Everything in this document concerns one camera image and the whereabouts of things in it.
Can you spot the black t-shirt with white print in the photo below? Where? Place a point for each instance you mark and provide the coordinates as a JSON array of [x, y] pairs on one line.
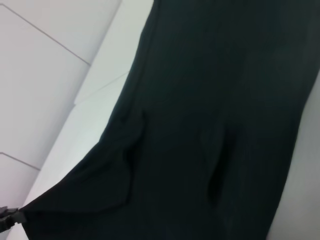
[[200, 100]]

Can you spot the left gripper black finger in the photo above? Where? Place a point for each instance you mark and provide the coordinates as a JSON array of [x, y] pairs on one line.
[[10, 218]]

